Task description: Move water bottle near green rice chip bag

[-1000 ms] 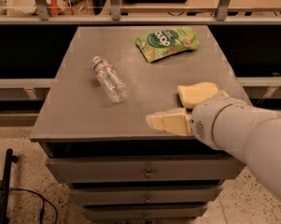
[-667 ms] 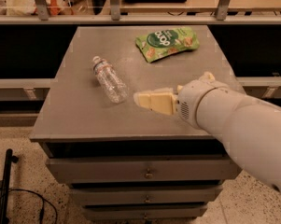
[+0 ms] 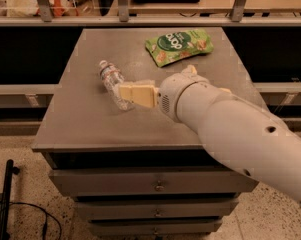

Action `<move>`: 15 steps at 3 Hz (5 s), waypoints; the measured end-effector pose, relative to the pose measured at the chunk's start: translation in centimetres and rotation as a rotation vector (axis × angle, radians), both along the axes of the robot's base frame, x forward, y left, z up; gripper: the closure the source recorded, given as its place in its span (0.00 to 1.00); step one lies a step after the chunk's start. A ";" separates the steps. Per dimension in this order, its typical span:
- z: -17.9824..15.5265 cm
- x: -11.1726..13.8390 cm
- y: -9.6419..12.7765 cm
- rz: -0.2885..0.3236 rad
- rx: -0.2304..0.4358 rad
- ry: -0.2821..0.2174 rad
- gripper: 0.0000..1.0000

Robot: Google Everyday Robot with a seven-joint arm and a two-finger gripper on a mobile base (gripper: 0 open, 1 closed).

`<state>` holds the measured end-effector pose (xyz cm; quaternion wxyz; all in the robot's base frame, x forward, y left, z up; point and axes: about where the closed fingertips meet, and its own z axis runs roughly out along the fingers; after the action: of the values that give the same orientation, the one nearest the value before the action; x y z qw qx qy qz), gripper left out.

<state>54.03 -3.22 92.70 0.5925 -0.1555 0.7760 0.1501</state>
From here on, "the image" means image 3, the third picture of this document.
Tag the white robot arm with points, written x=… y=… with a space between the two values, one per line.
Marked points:
x=238 y=134

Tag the grey drawer cabinet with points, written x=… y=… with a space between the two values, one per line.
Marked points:
x=130 y=172

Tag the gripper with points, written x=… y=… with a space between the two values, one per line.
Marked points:
x=172 y=91

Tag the green rice chip bag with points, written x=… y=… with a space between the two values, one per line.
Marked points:
x=172 y=47

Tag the black stand pole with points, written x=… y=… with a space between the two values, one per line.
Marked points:
x=10 y=170

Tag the clear plastic water bottle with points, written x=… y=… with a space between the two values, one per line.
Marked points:
x=112 y=77

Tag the metal rail frame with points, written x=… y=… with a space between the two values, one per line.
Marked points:
x=129 y=12

